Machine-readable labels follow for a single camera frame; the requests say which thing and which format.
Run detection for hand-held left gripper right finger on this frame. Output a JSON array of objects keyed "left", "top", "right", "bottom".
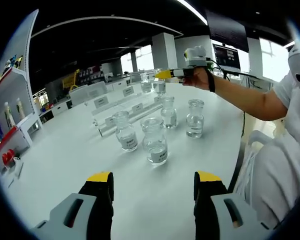
[{"left": 193, "top": 170, "right": 276, "bottom": 240}]

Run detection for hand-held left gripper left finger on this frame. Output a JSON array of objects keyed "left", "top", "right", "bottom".
[{"left": 29, "top": 170, "right": 115, "bottom": 240}]

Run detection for clear chemical reagent bottle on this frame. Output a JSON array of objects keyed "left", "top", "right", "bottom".
[
  {"left": 186, "top": 99, "right": 205, "bottom": 139},
  {"left": 113, "top": 110, "right": 139, "bottom": 152},
  {"left": 160, "top": 96, "right": 178, "bottom": 130},
  {"left": 140, "top": 72, "right": 153, "bottom": 94},
  {"left": 139, "top": 116, "right": 169, "bottom": 167},
  {"left": 152, "top": 74, "right": 166, "bottom": 95}
]

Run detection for clear acrylic reagent rack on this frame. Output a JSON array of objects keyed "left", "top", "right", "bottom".
[{"left": 91, "top": 83, "right": 171, "bottom": 138}]

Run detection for white green drink bottle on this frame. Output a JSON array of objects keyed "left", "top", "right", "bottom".
[
  {"left": 3, "top": 101, "right": 16, "bottom": 128},
  {"left": 15, "top": 97, "right": 26, "bottom": 121}
]

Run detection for person's right hand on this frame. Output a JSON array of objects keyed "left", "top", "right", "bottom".
[{"left": 182, "top": 67, "right": 215, "bottom": 91}]

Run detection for computer monitor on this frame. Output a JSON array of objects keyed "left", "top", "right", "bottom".
[{"left": 212, "top": 43, "right": 242, "bottom": 72}]

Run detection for large dark hanging screen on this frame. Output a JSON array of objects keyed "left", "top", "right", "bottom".
[{"left": 205, "top": 9, "right": 250, "bottom": 53}]

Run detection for long ceiling light strip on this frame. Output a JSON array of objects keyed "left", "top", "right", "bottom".
[{"left": 177, "top": 0, "right": 208, "bottom": 26}]

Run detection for person in white shirt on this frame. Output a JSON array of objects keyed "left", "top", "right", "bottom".
[{"left": 233, "top": 69, "right": 300, "bottom": 223}]

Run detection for small white device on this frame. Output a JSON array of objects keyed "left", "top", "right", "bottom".
[{"left": 13, "top": 157, "right": 25, "bottom": 180}]

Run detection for white chair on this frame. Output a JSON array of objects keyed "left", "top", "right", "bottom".
[{"left": 247, "top": 129, "right": 276, "bottom": 151}]

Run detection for white partition panel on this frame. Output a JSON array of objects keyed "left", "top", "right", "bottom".
[{"left": 69, "top": 82, "right": 108, "bottom": 106}]

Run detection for red round items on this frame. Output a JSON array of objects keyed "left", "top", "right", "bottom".
[{"left": 1, "top": 149, "right": 16, "bottom": 166}]

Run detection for yellow cart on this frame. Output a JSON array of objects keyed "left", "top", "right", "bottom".
[{"left": 61, "top": 69, "right": 81, "bottom": 91}]

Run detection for white low cabinets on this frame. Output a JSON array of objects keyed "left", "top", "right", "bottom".
[{"left": 39, "top": 101, "right": 73, "bottom": 118}]

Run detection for white store shelf unit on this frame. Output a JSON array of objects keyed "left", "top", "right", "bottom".
[{"left": 0, "top": 9, "right": 45, "bottom": 173}]

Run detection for row of snack packets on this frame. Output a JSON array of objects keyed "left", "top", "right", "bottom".
[{"left": 0, "top": 56, "right": 24, "bottom": 86}]

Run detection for black wrist strap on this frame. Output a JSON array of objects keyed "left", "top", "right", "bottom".
[{"left": 206, "top": 71, "right": 216, "bottom": 93}]

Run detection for wall display of boxes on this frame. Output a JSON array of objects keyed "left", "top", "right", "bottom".
[{"left": 79, "top": 66, "right": 102, "bottom": 81}]

